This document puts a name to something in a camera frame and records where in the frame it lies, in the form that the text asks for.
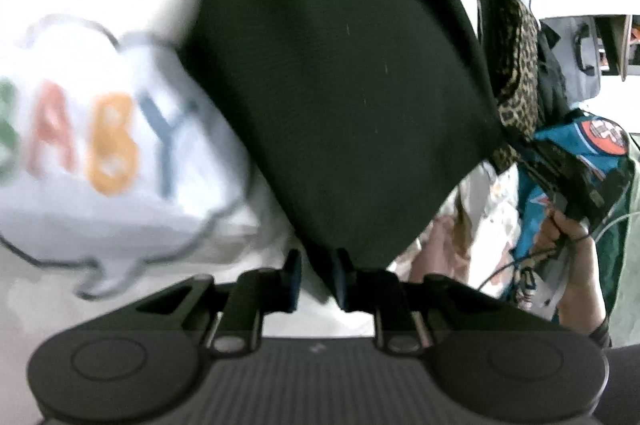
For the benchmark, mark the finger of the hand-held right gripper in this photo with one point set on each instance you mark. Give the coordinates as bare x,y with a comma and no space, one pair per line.
540,165

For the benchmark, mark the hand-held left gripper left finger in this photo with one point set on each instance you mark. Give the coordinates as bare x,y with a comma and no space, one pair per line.
294,275

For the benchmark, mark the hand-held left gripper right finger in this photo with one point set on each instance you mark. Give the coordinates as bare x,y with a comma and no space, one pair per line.
342,277

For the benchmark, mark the black top with floral sleeves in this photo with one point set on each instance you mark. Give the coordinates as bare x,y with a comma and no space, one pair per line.
340,80

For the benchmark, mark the person's right forearm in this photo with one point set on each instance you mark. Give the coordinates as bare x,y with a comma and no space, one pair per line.
582,317

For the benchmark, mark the person's right hand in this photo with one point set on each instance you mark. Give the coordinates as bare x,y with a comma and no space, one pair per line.
575,255

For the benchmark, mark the teal printed garment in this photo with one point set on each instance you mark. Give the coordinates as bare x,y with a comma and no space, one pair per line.
552,136

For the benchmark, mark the light green garment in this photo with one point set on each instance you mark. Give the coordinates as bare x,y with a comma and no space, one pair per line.
634,205

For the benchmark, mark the dark green garment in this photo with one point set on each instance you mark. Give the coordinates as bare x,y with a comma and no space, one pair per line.
612,265

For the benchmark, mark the leopard print garment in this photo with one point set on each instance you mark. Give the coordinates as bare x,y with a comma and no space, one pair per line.
520,70

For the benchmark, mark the grey bag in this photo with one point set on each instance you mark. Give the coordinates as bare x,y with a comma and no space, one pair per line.
567,65

